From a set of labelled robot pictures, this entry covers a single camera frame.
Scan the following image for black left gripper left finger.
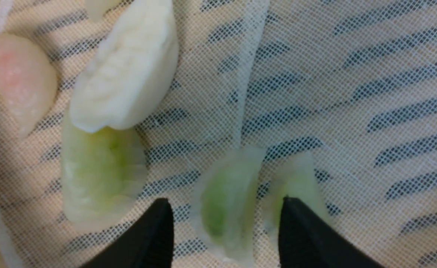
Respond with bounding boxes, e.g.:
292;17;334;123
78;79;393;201
82;198;174;268

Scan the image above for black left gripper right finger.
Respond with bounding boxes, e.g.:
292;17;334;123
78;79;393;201
279;197;382;268

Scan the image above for green dumpling steamer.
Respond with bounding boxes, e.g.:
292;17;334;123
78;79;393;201
189;146;266;268
263;151;334;250

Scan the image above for green dumpling in steamer left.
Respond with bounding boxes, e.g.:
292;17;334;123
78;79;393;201
60;111;148;233

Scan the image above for white mesh steamer liner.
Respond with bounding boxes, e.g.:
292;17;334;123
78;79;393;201
0;0;437;268

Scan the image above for white dumpling in steamer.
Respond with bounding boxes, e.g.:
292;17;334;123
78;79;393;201
69;0;179;133

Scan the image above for pink dumpling in steamer left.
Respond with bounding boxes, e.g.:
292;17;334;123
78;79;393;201
0;33;58;139

